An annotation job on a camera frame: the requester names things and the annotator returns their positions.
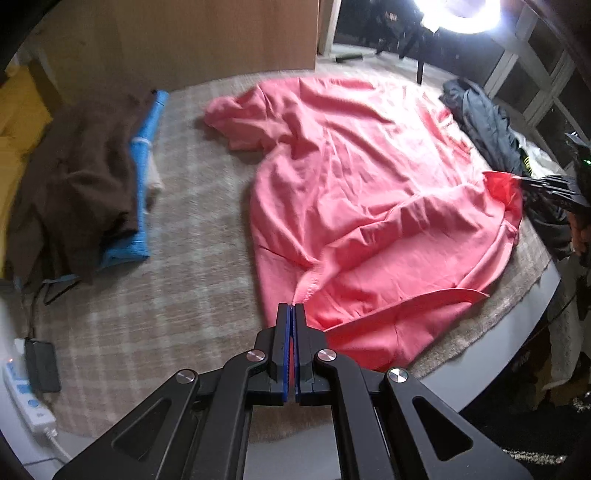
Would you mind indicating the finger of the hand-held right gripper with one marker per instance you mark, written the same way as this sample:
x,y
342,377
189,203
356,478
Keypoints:
x,y
554,181
563,194

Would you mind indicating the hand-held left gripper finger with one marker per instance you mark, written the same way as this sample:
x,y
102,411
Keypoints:
x,y
298,350
287,350

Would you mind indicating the dark grey jacket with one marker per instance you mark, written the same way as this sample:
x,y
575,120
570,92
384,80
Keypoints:
x,y
494,129

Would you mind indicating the pink shirt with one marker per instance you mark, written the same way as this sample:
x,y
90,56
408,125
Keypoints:
x,y
346,184

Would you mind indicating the person's right hand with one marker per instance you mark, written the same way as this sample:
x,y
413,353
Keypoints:
x,y
582,230

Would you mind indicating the white printed garment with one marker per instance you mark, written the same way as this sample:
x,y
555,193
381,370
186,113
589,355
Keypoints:
x,y
531,154

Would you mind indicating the pink plaid blanket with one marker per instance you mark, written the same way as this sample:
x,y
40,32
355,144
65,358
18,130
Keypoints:
x,y
184,277

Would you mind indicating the black pants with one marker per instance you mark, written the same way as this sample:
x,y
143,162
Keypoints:
x,y
452,94

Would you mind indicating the black tripod stand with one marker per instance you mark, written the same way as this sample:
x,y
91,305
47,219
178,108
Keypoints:
x,y
421,60

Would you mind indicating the blue cloth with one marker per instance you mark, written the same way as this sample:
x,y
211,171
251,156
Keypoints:
x,y
138,184

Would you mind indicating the long black power adapter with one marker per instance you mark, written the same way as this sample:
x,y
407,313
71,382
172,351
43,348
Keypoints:
x,y
349,57

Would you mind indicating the black power brick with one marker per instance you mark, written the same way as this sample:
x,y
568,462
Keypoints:
x,y
42,364

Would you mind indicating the brown cloth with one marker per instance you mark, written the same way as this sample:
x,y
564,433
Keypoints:
x,y
83,184

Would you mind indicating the white power strip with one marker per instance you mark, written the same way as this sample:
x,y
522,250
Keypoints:
x,y
27,401

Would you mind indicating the light wooden panel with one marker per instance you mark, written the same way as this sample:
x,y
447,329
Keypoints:
x,y
184,41

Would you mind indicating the yellow wooden board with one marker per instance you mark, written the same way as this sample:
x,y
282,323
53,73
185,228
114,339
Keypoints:
x,y
18,120

